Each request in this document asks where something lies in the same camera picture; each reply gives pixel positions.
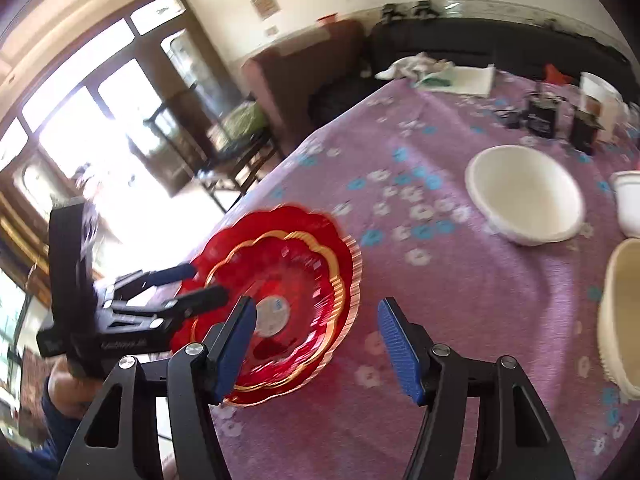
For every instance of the maroon armchair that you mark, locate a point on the maroon armchair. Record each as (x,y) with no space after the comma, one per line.
(283,77)

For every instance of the dark jar with brown lid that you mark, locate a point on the dark jar with brown lid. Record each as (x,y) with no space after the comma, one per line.
(585,125)

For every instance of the cream plastic bowl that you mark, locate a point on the cream plastic bowl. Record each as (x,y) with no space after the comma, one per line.
(618,319)

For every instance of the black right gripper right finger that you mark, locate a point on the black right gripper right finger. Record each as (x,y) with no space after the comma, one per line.
(515,435)

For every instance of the purple floral tablecloth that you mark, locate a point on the purple floral tablecloth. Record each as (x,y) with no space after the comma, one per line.
(391,173)

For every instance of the wooden framed window door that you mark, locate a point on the wooden framed window door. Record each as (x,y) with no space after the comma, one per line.
(102,122)

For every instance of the person's left hand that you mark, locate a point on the person's left hand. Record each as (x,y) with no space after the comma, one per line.
(71,395)

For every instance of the black sofa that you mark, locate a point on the black sofa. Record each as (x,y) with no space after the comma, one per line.
(523,50)

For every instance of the white cloth with green band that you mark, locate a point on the white cloth with green band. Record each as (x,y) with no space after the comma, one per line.
(421,70)

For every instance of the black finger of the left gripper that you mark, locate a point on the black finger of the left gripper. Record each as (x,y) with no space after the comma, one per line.
(155,277)
(183,306)

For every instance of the person's left forearm blue sleeve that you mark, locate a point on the person's left forearm blue sleeve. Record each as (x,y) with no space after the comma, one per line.
(45,462)

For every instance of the black power adapter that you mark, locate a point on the black power adapter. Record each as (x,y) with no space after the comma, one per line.
(512,119)

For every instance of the white foam bowl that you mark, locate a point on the white foam bowl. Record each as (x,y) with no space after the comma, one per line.
(626,188)
(526,195)

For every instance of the dark wooden chair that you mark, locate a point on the dark wooden chair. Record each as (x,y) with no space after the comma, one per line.
(221,153)

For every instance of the red gold-rimmed plate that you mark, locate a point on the red gold-rimmed plate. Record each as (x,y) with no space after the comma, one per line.
(299,294)

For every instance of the white plastic container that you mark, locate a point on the white plastic container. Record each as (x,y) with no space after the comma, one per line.
(601,100)

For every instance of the red wedding text plate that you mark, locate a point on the red wedding text plate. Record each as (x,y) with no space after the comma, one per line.
(287,218)

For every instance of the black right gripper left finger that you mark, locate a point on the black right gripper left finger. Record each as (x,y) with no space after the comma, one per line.
(117,439)

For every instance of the black cylindrical motor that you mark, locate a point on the black cylindrical motor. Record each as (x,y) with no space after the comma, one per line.
(541,112)

